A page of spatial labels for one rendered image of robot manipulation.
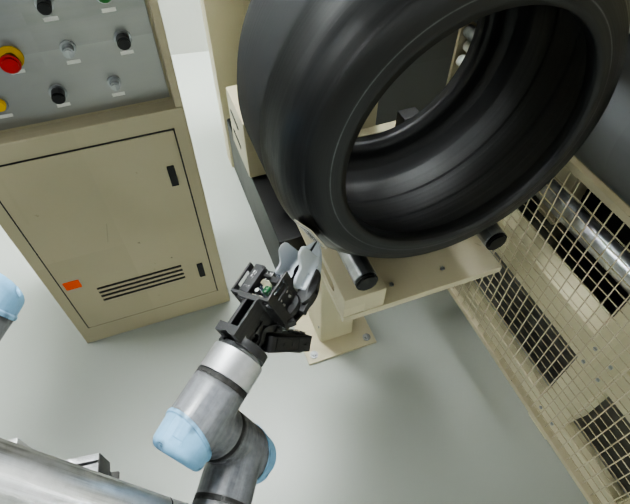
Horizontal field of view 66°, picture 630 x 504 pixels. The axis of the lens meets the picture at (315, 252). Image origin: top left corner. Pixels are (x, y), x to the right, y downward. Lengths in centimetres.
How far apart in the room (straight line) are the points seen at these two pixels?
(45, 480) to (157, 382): 127
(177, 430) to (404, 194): 66
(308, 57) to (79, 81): 83
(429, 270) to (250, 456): 56
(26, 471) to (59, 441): 128
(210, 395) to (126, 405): 124
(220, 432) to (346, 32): 50
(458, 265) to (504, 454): 87
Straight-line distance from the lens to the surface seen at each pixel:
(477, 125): 112
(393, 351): 187
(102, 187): 147
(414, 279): 105
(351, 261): 91
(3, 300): 66
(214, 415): 65
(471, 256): 112
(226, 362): 65
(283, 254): 74
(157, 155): 142
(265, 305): 67
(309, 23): 62
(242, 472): 71
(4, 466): 63
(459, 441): 178
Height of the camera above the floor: 163
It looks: 51 degrees down
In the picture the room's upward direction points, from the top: straight up
